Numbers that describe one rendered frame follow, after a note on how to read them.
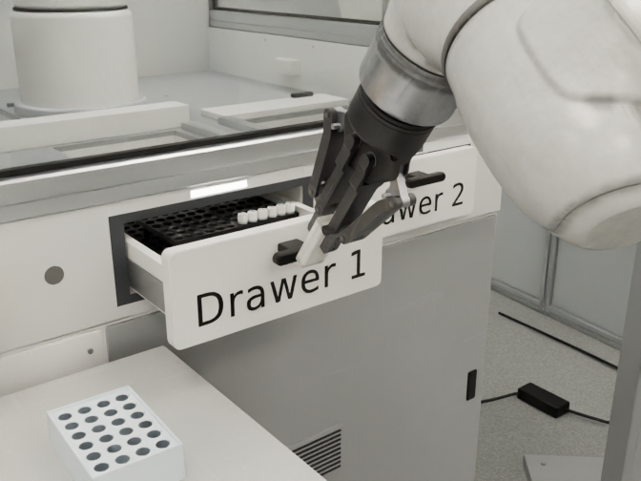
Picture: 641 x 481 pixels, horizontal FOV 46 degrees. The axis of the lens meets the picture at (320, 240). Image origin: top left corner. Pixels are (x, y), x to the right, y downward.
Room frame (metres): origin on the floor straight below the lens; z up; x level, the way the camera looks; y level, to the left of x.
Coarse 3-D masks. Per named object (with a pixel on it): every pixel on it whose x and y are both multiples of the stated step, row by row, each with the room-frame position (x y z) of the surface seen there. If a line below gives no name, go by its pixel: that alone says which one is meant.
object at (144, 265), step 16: (272, 192) 1.04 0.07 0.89; (304, 208) 0.96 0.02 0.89; (128, 240) 0.84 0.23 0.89; (128, 256) 0.84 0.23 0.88; (144, 256) 0.80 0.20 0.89; (160, 256) 0.79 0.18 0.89; (128, 272) 0.83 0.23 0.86; (144, 272) 0.80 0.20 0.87; (160, 272) 0.77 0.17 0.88; (144, 288) 0.80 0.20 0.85; (160, 288) 0.76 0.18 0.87; (160, 304) 0.77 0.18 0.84
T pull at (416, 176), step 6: (408, 174) 1.08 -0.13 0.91; (414, 174) 1.07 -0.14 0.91; (420, 174) 1.07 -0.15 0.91; (426, 174) 1.07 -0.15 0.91; (432, 174) 1.07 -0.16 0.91; (438, 174) 1.07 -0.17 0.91; (444, 174) 1.08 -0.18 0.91; (408, 180) 1.04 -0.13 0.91; (414, 180) 1.04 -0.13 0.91; (420, 180) 1.05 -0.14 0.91; (426, 180) 1.06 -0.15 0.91; (432, 180) 1.06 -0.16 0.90; (438, 180) 1.07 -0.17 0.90; (408, 186) 1.04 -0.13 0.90; (414, 186) 1.04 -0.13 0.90; (420, 186) 1.05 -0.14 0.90
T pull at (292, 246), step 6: (288, 240) 0.79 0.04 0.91; (294, 240) 0.79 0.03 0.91; (300, 240) 0.79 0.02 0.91; (282, 246) 0.78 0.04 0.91; (288, 246) 0.77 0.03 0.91; (294, 246) 0.77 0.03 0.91; (300, 246) 0.77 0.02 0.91; (282, 252) 0.75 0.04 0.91; (288, 252) 0.76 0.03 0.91; (294, 252) 0.76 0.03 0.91; (276, 258) 0.75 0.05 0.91; (282, 258) 0.75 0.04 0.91; (288, 258) 0.75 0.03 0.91; (294, 258) 0.76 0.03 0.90; (282, 264) 0.75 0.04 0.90
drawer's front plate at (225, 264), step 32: (288, 224) 0.80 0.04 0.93; (192, 256) 0.72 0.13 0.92; (224, 256) 0.75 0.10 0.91; (256, 256) 0.77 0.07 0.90; (352, 256) 0.85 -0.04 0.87; (192, 288) 0.72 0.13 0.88; (224, 288) 0.75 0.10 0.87; (320, 288) 0.82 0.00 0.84; (352, 288) 0.85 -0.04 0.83; (192, 320) 0.72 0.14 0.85; (224, 320) 0.74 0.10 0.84; (256, 320) 0.77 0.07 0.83
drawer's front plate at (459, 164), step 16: (416, 160) 1.09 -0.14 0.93; (432, 160) 1.11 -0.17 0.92; (448, 160) 1.14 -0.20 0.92; (464, 160) 1.16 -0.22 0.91; (448, 176) 1.14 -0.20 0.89; (464, 176) 1.16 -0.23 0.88; (384, 192) 1.06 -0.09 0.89; (416, 192) 1.10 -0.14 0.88; (432, 192) 1.12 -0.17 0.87; (448, 192) 1.14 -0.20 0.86; (464, 192) 1.16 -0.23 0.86; (416, 208) 1.10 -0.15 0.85; (432, 208) 1.12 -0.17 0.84; (448, 208) 1.14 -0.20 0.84; (464, 208) 1.16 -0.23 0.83; (384, 224) 1.06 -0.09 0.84; (400, 224) 1.08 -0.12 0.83; (416, 224) 1.10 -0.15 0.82
